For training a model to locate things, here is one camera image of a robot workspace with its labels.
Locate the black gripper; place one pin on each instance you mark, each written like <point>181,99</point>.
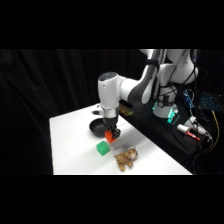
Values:
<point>110,122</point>

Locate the red cube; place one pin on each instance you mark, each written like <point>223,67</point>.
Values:
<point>109,137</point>

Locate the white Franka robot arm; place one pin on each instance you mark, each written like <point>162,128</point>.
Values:
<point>110,90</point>

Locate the green cube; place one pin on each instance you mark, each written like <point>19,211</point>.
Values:
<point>103,148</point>

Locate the black bowl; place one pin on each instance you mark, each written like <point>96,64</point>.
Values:
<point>96,128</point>

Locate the tiger plush toy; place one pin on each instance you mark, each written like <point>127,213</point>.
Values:
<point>126,158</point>

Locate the black robot stand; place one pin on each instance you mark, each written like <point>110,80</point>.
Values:
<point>156,133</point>

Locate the small green light box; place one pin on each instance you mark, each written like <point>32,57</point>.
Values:
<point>173,116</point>

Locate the white marker with red tip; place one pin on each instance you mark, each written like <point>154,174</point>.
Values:
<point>187,131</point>

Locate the black curtain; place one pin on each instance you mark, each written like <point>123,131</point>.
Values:
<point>40,100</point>

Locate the blue-lit keyboard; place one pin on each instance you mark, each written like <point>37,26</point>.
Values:
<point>210,101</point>

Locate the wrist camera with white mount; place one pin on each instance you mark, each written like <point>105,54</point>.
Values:
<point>126,109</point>

